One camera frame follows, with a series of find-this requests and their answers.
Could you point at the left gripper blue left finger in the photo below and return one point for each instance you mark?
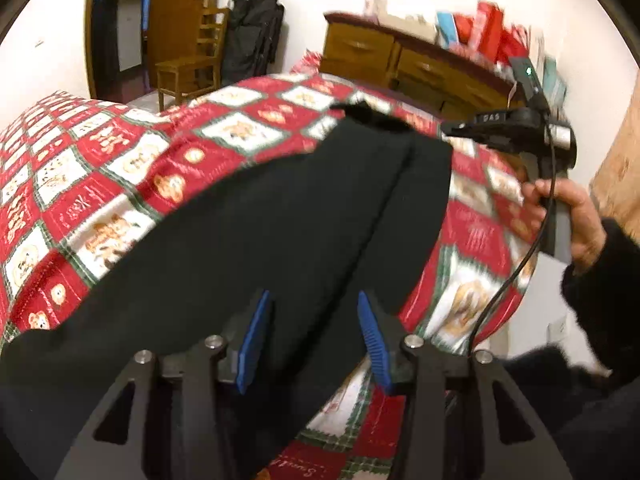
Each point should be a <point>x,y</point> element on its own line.
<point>250,338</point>

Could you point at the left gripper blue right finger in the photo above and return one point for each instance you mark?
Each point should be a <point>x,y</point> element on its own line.
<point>373,326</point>

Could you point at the black pants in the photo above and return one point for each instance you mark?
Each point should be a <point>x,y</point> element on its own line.
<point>360,213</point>

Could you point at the person's right hand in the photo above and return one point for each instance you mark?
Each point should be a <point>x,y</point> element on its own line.
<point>588,234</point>

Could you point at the beige patterned curtain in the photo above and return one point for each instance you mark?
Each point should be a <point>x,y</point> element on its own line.
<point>616,186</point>

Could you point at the colourful boxes on dresser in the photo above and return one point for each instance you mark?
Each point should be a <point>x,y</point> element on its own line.
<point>484,38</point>

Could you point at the brown wooden dresser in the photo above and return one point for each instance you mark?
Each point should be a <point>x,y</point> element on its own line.
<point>380,57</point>

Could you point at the red christmas patterned bedspread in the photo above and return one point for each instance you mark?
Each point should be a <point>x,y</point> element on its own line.
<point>83,180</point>

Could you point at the red plaid cloth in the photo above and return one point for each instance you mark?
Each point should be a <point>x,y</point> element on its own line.
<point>308,64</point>

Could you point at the wooden chair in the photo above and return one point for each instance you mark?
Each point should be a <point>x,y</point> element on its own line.
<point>191,76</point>

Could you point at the black suitcase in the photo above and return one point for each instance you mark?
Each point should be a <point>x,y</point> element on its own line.
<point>252,37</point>

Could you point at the brown wooden door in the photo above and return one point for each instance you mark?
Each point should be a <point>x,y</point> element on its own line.
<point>172,32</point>

